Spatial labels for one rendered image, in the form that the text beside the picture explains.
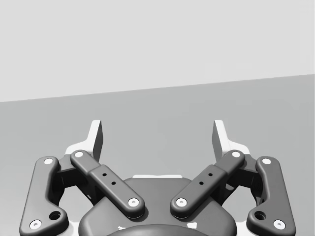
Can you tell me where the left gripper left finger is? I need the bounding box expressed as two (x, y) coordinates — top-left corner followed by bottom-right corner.
(19, 119), (146, 236)

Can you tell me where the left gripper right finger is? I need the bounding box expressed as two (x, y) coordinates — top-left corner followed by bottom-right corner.
(170, 119), (296, 236)

